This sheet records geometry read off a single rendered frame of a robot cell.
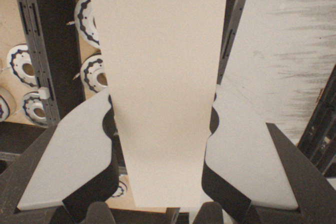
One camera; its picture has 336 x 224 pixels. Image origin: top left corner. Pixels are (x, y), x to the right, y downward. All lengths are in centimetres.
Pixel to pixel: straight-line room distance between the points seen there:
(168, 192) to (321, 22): 59
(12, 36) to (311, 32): 74
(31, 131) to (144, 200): 45
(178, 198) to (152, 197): 2
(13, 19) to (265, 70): 64
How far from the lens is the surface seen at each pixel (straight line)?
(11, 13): 48
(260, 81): 62
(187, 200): 19
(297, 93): 71
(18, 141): 57
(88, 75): 40
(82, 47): 42
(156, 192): 17
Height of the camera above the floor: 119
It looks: 60 degrees down
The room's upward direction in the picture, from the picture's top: 179 degrees counter-clockwise
